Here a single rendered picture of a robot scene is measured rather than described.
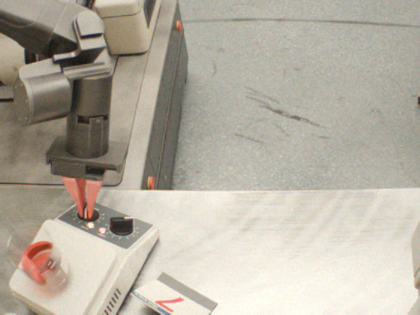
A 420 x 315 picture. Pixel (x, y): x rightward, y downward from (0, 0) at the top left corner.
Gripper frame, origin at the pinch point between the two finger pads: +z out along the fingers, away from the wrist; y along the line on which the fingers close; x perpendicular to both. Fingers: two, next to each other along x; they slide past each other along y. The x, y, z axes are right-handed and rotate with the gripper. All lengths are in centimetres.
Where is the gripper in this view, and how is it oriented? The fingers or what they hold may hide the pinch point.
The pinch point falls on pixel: (86, 210)
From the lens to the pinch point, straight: 75.3
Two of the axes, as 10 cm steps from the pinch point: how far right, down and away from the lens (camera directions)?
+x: 0.2, -4.3, 9.0
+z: -1.2, 9.0, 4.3
